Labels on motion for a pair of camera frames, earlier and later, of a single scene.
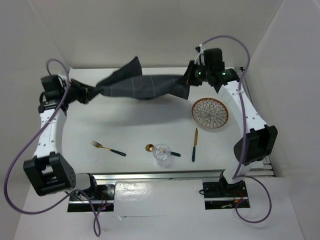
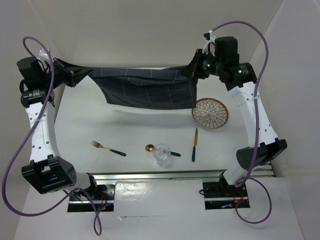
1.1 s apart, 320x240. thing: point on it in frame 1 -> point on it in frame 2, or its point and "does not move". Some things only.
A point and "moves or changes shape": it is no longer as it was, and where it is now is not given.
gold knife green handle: [195, 142] does not move
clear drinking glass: [161, 153] does not move
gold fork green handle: [98, 145] does not move
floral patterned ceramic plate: [210, 113] does not move
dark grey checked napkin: [129, 82] moves or changes shape
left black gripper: [84, 90] -> [73, 73]
